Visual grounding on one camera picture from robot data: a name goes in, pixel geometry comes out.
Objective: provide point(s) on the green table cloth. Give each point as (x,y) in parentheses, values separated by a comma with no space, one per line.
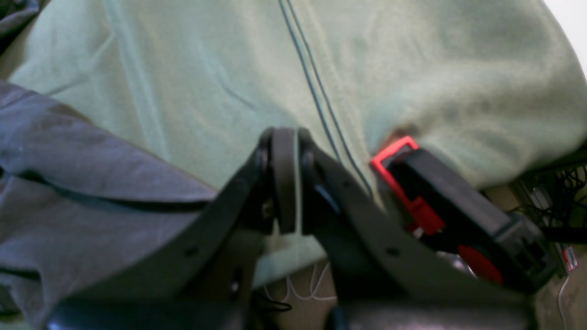
(490,87)

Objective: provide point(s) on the red black clamp left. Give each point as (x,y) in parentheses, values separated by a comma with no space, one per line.
(505,248)

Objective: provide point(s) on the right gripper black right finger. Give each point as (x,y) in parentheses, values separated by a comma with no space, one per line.
(384,278)

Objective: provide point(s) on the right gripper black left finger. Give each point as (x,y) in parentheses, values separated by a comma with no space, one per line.
(201,279)

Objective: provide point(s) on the grey t-shirt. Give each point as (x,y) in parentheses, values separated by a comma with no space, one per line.
(77,203)

